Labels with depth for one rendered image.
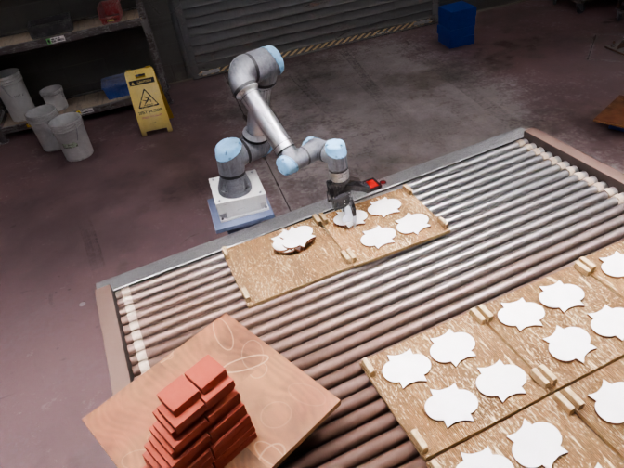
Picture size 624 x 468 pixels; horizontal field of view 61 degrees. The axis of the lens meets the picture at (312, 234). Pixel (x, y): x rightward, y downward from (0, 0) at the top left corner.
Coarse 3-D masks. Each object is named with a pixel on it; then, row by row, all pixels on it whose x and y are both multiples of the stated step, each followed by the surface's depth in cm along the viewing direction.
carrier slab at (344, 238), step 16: (400, 192) 227; (368, 208) 221; (400, 208) 218; (416, 208) 217; (368, 224) 213; (384, 224) 212; (432, 224) 208; (336, 240) 207; (352, 240) 206; (400, 240) 202; (416, 240) 201; (368, 256) 198; (384, 256) 198
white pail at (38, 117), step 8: (48, 104) 517; (32, 112) 515; (40, 112) 520; (48, 112) 522; (56, 112) 510; (32, 120) 497; (40, 120) 498; (48, 120) 502; (32, 128) 507; (40, 128) 503; (48, 128) 505; (40, 136) 509; (48, 136) 509; (48, 144) 514; (56, 144) 516
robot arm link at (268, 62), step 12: (264, 48) 201; (264, 60) 198; (276, 60) 201; (264, 72) 200; (276, 72) 205; (264, 84) 206; (264, 96) 212; (252, 120) 222; (252, 132) 226; (252, 144) 229; (264, 144) 231; (252, 156) 231; (264, 156) 240
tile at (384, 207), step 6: (384, 198) 224; (372, 204) 221; (378, 204) 221; (384, 204) 220; (390, 204) 220; (396, 204) 219; (372, 210) 218; (378, 210) 218; (384, 210) 217; (390, 210) 217; (396, 210) 216; (384, 216) 214
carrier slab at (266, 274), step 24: (264, 240) 213; (312, 240) 209; (240, 264) 204; (264, 264) 202; (288, 264) 200; (312, 264) 198; (336, 264) 197; (240, 288) 193; (264, 288) 191; (288, 288) 190
